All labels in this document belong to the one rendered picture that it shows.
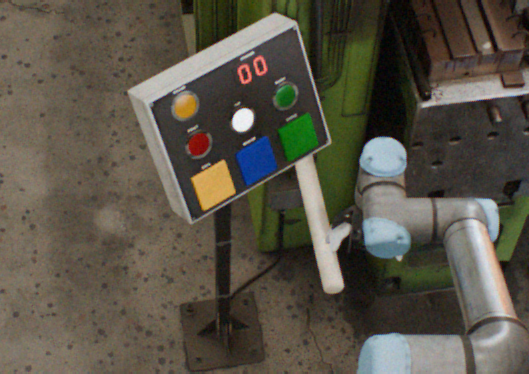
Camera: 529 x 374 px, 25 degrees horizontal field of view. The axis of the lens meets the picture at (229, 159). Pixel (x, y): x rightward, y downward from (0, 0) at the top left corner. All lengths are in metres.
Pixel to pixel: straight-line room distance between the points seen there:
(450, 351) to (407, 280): 1.61
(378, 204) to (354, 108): 0.90
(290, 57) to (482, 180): 0.75
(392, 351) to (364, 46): 1.15
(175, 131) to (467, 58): 0.68
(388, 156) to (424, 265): 1.23
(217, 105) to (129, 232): 1.23
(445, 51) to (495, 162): 0.37
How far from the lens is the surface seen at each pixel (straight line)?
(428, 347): 1.66
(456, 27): 2.59
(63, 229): 3.44
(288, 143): 2.34
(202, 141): 2.24
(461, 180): 2.85
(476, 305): 1.79
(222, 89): 2.24
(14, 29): 3.89
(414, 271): 3.22
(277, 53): 2.28
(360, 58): 2.70
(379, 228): 1.96
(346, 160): 3.03
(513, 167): 2.86
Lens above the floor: 2.95
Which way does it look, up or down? 57 degrees down
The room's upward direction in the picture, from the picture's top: straight up
